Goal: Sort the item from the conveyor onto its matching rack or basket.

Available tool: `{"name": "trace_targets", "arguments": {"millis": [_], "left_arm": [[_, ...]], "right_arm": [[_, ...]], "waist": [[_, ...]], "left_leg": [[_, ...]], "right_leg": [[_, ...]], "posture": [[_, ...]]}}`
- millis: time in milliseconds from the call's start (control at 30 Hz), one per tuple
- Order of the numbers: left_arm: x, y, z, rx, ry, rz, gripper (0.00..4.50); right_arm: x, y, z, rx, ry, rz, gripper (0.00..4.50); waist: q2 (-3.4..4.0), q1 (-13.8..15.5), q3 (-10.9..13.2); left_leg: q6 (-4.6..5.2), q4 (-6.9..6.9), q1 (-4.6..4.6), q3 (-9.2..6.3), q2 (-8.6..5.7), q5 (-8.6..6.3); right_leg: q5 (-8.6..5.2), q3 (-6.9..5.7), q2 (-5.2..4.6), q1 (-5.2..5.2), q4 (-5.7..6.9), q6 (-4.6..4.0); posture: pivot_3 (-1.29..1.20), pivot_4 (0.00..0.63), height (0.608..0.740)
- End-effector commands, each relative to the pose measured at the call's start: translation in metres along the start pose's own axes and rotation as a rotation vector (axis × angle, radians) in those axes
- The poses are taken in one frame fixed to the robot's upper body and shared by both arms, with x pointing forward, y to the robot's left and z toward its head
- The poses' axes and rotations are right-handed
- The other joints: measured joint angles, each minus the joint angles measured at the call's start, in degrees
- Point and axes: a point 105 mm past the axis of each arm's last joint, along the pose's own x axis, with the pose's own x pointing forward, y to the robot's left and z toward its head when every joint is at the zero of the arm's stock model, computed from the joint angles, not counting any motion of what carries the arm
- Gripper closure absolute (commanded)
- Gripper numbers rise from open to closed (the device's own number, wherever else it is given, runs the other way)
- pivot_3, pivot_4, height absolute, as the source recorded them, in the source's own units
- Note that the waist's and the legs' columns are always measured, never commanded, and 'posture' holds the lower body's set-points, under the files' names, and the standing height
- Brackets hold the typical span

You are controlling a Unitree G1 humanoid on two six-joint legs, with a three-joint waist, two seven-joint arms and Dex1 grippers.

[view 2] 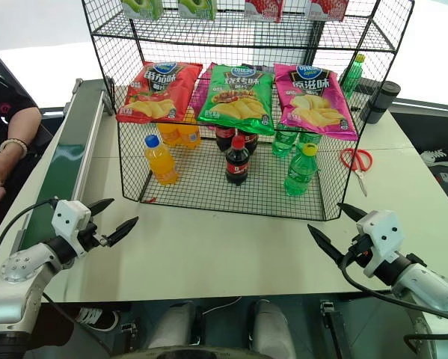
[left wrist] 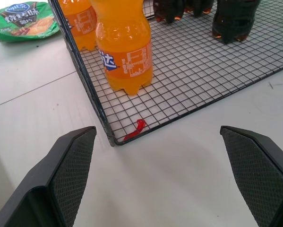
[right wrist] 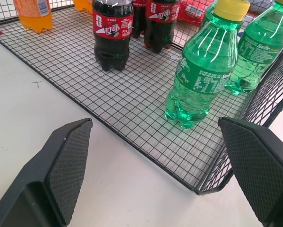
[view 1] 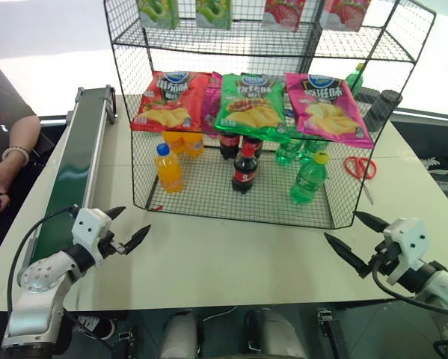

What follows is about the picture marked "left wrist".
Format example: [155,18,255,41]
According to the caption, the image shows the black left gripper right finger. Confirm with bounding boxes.
[220,125,283,227]

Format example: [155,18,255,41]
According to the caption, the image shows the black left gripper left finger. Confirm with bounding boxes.
[0,126,97,227]

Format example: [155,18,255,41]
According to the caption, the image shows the red tape mark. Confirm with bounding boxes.
[123,119,146,142]

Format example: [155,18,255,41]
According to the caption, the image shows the orange soda bottle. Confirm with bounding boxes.
[58,0,100,52]
[89,0,154,96]

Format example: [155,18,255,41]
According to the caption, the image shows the dark cola bottle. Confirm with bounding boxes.
[153,0,187,24]
[184,0,215,18]
[212,0,262,45]

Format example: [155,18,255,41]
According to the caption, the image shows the green chips bag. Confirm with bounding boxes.
[0,1,61,43]

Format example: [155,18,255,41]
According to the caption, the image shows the black wire mesh basket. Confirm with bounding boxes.
[47,0,283,147]

